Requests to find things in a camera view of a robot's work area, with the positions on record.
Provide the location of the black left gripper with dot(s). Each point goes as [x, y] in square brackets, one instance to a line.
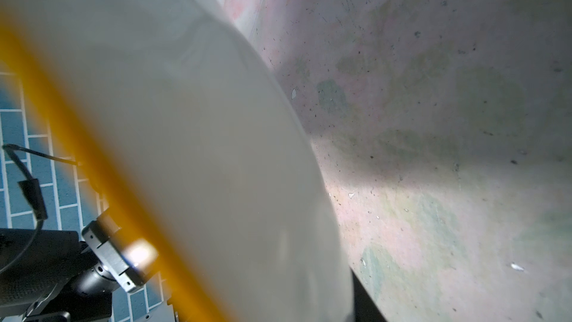
[121, 263]

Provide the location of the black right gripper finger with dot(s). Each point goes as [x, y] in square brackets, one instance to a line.
[365, 309]

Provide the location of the yellow rimmed plate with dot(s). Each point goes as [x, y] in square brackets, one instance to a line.
[195, 146]

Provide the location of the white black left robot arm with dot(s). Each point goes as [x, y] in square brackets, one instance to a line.
[66, 305]

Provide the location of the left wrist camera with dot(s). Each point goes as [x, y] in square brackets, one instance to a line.
[34, 262]

